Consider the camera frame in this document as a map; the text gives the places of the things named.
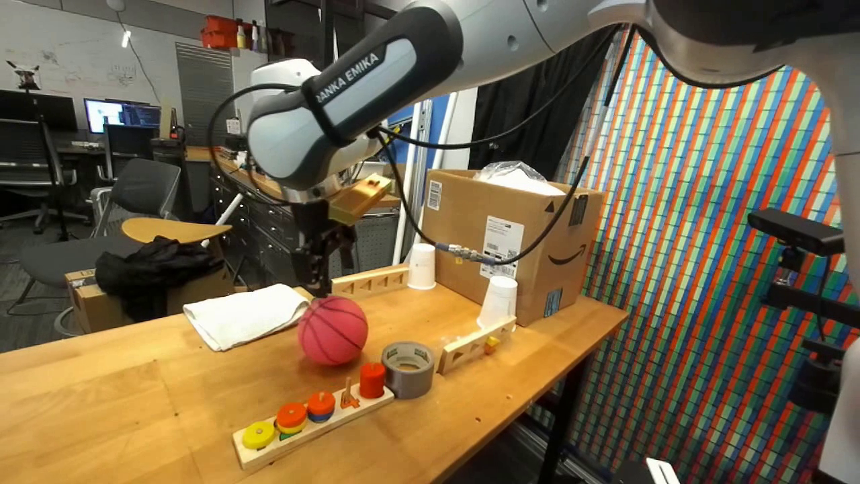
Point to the wooden rack with holes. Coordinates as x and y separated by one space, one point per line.
369 282

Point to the white paper cup back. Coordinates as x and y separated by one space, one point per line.
421 267

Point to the red ring stack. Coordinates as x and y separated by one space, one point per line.
371 380

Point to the grey duct tape roll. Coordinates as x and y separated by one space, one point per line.
409 369

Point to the large amazon cardboard box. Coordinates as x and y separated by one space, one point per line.
538 240

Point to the grey office chair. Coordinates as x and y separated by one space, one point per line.
144 189

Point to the computer monitor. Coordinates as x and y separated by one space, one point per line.
104 112

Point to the black backpack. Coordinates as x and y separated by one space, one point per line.
146 277

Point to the wooden ring stacking board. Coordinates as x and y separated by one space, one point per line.
259 442

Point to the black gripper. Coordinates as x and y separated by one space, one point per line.
322 238

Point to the camera on black stand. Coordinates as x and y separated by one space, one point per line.
816 383

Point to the white folded towel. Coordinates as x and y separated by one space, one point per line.
240 317

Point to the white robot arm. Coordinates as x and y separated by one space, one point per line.
437 45

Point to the wooden shape sorter block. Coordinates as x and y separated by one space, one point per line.
474 344

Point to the orange green ring stack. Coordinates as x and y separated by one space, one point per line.
292 420

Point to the pink rubber ball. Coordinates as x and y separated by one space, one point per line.
334 332

